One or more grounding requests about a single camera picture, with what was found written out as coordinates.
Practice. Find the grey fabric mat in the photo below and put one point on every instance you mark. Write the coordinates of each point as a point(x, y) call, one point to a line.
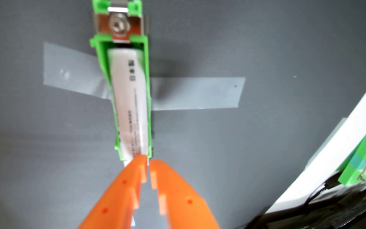
point(43, 159)

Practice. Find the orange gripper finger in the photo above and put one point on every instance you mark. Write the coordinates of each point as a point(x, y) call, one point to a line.
point(186, 203)
point(119, 197)

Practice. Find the grey tape strip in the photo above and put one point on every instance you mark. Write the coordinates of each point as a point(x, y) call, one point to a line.
point(195, 93)

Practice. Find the green block with teal band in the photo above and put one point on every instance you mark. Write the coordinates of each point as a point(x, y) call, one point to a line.
point(361, 159)

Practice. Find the green battery holder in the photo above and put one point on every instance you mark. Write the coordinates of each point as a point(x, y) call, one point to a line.
point(102, 47)

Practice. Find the white cylindrical battery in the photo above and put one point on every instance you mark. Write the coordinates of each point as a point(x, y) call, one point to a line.
point(129, 105)

